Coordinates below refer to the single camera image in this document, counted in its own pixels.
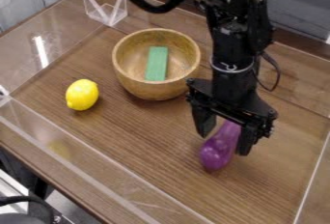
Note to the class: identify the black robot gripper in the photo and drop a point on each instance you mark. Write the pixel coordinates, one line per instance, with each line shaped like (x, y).
(228, 96)

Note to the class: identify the purple toy eggplant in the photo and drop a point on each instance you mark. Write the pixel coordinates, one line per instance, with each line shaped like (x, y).
(219, 146)

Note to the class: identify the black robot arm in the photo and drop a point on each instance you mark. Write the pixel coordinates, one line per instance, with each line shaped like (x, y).
(242, 33)

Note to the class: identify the brown wooden bowl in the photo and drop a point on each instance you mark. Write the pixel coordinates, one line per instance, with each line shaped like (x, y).
(129, 55)

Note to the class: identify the green rectangular block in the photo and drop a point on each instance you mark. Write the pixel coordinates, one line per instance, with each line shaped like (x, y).
(156, 63)

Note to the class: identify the yellow toy lemon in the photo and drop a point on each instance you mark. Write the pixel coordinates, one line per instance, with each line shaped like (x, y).
(81, 95)

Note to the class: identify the clear acrylic tray enclosure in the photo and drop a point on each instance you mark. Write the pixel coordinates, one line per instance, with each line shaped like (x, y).
(123, 158)

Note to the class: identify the black metal bracket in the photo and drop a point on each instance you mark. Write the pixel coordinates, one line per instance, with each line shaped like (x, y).
(41, 210)

